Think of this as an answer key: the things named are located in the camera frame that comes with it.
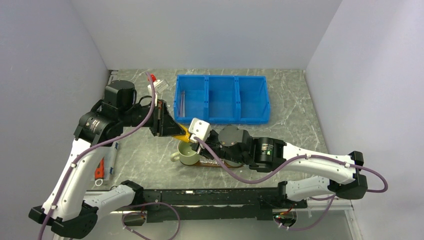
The red handled tool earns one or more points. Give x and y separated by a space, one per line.
99 173

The clear plastic box blue latches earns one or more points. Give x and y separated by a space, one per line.
109 161

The brown oval wooden tray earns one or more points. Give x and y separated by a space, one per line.
214 164

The grey toothbrush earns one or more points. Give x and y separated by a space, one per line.
184 104

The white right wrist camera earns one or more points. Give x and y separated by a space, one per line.
199 129

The yellow orange tube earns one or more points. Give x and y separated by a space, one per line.
184 134

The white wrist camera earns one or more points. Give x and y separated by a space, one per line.
159 85
199 129

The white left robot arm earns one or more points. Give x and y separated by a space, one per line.
67 211

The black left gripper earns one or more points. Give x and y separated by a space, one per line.
163 124

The blue storage bin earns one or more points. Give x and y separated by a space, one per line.
196 105
255 108
222 99

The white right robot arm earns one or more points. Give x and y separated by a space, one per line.
338 174

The blue left storage bin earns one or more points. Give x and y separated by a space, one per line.
196 105

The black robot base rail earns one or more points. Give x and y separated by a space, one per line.
261 203

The blue right storage bin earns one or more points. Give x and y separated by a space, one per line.
255 108

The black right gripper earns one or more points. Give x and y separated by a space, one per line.
204 150

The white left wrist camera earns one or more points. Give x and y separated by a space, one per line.
159 85

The blue middle storage bin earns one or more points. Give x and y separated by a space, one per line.
222 99

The light green ceramic mug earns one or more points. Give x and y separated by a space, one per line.
185 154

